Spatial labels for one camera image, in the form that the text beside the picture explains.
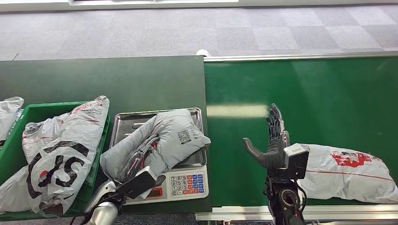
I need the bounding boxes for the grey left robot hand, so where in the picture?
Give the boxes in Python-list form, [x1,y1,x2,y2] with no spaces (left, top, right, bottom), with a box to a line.
[116,134,161,184]

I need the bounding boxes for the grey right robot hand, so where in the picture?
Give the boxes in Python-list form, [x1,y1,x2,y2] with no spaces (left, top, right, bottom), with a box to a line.
[242,103,291,170]

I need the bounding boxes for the grey mailer package red print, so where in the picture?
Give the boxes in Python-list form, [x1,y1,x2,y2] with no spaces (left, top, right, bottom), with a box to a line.
[100,108,212,187]

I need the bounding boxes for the white mailer package black letters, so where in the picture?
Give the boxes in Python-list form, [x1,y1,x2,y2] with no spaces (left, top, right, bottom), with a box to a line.
[0,95,110,218]

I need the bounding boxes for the white mailer package red emblem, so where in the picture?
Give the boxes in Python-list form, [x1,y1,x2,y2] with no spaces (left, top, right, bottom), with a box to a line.
[297,143,398,205]

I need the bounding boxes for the green conveyor belt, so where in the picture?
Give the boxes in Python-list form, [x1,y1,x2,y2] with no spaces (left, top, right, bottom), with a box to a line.
[196,49,398,225]

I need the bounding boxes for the white mailer package red line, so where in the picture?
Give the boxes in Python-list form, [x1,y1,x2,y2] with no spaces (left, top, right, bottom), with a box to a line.
[22,113,72,162]

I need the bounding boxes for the plain white mailer package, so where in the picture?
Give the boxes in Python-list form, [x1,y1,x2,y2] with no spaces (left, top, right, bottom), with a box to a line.
[0,97,25,148]

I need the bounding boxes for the electronic scale with keypad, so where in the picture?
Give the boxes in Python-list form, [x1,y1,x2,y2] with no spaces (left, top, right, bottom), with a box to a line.
[124,165,209,206]

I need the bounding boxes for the green plastic bin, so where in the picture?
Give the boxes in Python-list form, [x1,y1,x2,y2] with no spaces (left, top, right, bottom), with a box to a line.
[0,101,111,222]

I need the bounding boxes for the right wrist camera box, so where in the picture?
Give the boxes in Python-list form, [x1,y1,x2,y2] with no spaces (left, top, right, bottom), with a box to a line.
[283,143,310,180]

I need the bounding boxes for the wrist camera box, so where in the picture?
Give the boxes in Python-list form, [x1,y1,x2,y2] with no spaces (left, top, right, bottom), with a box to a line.
[117,166,167,200]
[283,143,310,180]

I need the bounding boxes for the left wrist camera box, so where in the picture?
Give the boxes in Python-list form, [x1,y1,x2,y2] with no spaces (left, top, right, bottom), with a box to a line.
[117,166,167,200]

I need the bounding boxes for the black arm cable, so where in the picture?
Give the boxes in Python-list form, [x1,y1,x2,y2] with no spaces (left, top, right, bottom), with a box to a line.
[297,185,308,215]

